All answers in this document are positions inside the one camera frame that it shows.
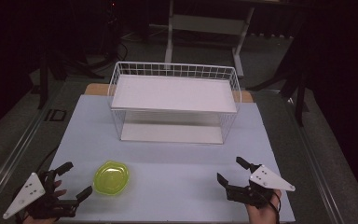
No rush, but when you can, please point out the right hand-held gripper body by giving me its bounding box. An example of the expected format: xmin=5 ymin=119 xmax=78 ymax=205
xmin=226 ymin=163 xmax=296 ymax=209

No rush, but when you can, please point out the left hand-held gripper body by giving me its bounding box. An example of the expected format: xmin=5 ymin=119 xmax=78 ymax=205
xmin=2 ymin=171 xmax=79 ymax=221

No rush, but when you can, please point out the green plastic plate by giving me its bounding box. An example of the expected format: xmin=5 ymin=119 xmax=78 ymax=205
xmin=92 ymin=160 xmax=131 ymax=197

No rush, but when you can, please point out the white wire shelf rack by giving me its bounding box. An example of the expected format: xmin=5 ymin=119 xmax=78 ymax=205
xmin=106 ymin=61 xmax=242 ymax=146

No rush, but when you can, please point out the person's right hand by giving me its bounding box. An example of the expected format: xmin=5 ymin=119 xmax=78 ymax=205
xmin=245 ymin=189 xmax=282 ymax=224

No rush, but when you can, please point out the black stand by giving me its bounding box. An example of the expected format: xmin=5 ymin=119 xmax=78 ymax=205
xmin=246 ymin=31 xmax=310 ymax=128
xmin=36 ymin=46 xmax=106 ymax=110

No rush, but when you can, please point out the black cable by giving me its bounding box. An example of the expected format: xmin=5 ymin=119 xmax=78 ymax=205
xmin=255 ymin=186 xmax=282 ymax=224
xmin=35 ymin=145 xmax=60 ymax=175

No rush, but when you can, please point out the black floor bracket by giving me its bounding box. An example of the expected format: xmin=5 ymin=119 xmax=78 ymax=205
xmin=44 ymin=108 xmax=67 ymax=122

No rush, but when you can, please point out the white metal desk frame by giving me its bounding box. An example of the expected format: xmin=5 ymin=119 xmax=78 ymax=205
xmin=163 ymin=0 xmax=256 ymax=78

